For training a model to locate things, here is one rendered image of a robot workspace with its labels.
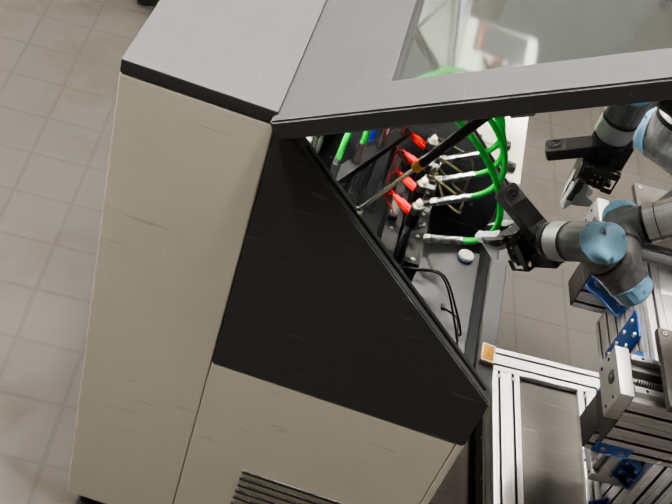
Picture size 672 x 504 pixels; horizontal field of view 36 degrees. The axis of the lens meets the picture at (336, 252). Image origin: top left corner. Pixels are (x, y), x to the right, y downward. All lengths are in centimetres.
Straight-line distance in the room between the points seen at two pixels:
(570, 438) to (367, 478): 94
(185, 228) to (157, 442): 73
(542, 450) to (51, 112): 214
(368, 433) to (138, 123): 89
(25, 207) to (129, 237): 159
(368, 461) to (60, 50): 243
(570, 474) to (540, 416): 20
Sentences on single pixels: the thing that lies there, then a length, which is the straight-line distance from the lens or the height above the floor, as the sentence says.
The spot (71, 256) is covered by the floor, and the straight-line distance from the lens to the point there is 349.
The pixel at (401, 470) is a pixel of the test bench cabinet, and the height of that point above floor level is 63.
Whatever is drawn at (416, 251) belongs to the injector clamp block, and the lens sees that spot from 237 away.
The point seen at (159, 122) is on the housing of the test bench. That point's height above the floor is 139.
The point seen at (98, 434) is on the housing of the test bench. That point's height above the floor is 38.
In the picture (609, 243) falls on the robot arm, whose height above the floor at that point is 144.
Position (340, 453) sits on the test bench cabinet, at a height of 62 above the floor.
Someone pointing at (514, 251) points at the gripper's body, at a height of 125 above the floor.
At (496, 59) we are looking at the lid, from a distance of 178.
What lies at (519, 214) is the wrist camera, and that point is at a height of 134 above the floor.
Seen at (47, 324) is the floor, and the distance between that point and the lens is 330.
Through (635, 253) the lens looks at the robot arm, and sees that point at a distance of 199.
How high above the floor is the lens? 258
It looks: 44 degrees down
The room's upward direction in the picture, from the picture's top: 20 degrees clockwise
